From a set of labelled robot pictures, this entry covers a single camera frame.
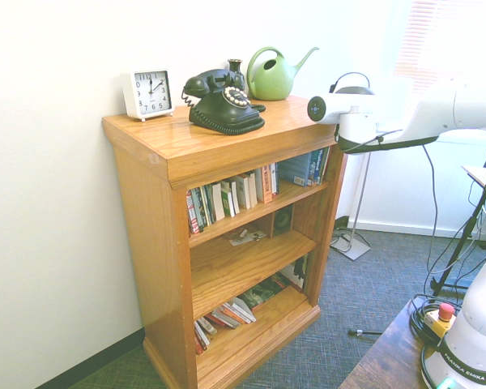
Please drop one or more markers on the orange spine book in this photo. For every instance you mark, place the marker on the orange spine book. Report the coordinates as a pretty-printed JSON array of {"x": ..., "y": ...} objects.
[{"x": 267, "y": 183}]

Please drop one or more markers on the thick white book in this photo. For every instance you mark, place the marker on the thick white book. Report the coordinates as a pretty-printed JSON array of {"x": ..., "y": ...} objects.
[{"x": 244, "y": 190}]

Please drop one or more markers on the clear plastic hardware bag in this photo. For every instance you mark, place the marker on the clear plastic hardware bag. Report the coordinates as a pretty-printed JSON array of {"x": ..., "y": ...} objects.
[{"x": 245, "y": 236}]

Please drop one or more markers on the red and white book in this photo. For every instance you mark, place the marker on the red and white book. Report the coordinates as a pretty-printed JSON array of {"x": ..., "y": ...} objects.
[{"x": 191, "y": 212}]

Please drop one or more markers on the oak wooden bookshelf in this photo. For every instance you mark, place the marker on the oak wooden bookshelf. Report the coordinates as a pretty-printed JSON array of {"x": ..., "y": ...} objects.
[{"x": 227, "y": 267}]

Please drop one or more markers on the white book with red print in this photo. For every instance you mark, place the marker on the white book with red print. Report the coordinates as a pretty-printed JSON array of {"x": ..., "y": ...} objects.
[{"x": 274, "y": 178}]

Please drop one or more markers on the blue Thailand guide book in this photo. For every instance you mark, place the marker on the blue Thailand guide book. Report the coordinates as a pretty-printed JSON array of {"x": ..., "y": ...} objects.
[{"x": 316, "y": 164}]

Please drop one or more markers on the fallen white book with lettering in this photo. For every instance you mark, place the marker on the fallen white book with lettering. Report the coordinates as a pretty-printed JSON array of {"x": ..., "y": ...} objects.
[{"x": 207, "y": 325}]

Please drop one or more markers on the white window blind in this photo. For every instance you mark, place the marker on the white window blind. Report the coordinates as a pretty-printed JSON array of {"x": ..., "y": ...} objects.
[{"x": 449, "y": 40}]

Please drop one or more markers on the fallen orange white book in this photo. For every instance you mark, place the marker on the fallen orange white book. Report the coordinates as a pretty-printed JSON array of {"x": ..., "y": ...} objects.
[{"x": 235, "y": 314}]

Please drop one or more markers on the grey blue leaning book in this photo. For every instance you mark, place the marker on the grey blue leaning book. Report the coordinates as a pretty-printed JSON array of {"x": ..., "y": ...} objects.
[{"x": 295, "y": 168}]

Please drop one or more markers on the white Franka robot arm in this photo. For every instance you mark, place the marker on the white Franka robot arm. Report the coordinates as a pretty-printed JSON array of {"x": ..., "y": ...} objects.
[{"x": 429, "y": 117}]

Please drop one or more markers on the black pen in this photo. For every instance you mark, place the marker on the black pen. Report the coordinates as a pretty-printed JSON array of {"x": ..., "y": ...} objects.
[{"x": 364, "y": 332}]

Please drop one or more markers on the small wooden speaker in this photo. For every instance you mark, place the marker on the small wooden speaker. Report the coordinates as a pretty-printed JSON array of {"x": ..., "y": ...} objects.
[{"x": 282, "y": 221}]

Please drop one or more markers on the green plastic watering can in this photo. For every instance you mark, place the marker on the green plastic watering can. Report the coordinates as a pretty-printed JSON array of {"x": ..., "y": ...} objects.
[{"x": 271, "y": 83}]

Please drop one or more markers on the slim white red book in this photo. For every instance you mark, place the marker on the slim white red book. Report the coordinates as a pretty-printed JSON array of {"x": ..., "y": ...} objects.
[{"x": 326, "y": 160}]

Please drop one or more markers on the white square alarm clock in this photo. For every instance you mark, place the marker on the white square alarm clock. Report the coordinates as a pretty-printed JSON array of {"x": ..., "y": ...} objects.
[{"x": 150, "y": 95}]

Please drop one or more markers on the white book with pages showing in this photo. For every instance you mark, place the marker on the white book with pages showing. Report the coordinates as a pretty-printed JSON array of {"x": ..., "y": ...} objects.
[{"x": 218, "y": 201}]

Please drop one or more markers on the white flat panel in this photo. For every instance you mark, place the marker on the white flat panel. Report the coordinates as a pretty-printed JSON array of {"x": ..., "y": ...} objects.
[{"x": 480, "y": 174}]

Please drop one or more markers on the grey white book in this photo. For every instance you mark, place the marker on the grey white book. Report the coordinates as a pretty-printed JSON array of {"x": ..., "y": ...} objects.
[{"x": 259, "y": 185}]

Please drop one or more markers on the small dark vase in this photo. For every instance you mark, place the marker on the small dark vase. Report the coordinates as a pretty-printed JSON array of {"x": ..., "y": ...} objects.
[{"x": 235, "y": 65}]

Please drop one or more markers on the white book with black picture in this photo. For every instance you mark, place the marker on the white book with black picture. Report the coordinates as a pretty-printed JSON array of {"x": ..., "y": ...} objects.
[{"x": 297, "y": 273}]

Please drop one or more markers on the flat green cover book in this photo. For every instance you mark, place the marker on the flat green cover book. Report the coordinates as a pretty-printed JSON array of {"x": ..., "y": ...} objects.
[{"x": 263, "y": 292}]

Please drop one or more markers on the black vintage rotary telephone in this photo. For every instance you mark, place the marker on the black vintage rotary telephone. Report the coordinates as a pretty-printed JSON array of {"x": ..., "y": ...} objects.
[{"x": 222, "y": 113}]

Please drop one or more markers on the red emergency stop button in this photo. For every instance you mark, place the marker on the red emergency stop button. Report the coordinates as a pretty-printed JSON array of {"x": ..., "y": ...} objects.
[{"x": 442, "y": 318}]

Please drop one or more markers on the thin white book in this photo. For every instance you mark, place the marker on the thin white book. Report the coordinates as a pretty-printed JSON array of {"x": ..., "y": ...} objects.
[{"x": 235, "y": 197}]

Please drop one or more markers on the cream white book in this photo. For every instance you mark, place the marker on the cream white book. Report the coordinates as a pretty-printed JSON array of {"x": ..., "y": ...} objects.
[{"x": 252, "y": 189}]

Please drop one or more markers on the black tripod stand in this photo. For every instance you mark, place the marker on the black tripod stand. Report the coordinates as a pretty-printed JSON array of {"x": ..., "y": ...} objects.
[{"x": 463, "y": 239}]

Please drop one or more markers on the green spine book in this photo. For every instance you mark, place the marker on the green spine book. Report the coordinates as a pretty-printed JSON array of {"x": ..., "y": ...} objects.
[{"x": 227, "y": 198}]

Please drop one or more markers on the dark green book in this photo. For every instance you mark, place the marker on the dark green book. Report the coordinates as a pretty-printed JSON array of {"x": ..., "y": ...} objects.
[{"x": 199, "y": 207}]

